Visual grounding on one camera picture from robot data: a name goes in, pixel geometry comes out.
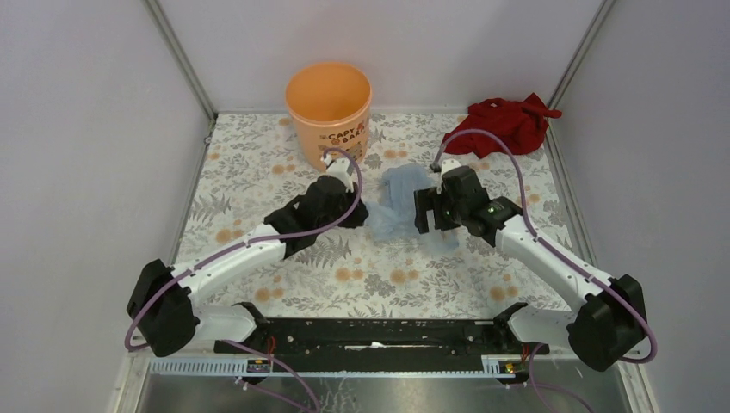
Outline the light blue trash bag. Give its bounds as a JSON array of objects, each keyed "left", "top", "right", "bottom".
[{"left": 365, "top": 163, "right": 459, "bottom": 254}]

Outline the orange plastic trash bin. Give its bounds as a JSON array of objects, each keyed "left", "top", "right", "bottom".
[{"left": 285, "top": 61, "right": 372, "bottom": 171}]

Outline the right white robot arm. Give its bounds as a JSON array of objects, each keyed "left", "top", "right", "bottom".
[{"left": 414, "top": 160, "right": 650, "bottom": 372}]

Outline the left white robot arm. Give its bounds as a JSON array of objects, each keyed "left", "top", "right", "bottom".
[{"left": 124, "top": 175, "right": 368, "bottom": 357}]

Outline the floral patterned table mat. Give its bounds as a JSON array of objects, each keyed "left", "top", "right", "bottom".
[{"left": 176, "top": 114, "right": 572, "bottom": 318}]

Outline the red crumpled cloth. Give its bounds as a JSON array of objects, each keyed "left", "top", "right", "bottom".
[{"left": 442, "top": 93, "right": 562, "bottom": 158}]

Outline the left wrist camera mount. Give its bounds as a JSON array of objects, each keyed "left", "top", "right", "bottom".
[{"left": 322, "top": 155, "right": 354, "bottom": 192}]

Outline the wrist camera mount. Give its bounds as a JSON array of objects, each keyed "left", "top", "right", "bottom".
[
  {"left": 322, "top": 155, "right": 354, "bottom": 192},
  {"left": 430, "top": 159, "right": 462, "bottom": 177}
]

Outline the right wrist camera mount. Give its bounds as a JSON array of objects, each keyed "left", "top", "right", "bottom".
[{"left": 430, "top": 159, "right": 462, "bottom": 177}]

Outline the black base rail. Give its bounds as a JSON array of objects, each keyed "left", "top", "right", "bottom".
[{"left": 213, "top": 311, "right": 549, "bottom": 370}]

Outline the white slotted cable duct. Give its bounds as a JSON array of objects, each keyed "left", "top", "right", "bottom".
[{"left": 148, "top": 356, "right": 519, "bottom": 380}]

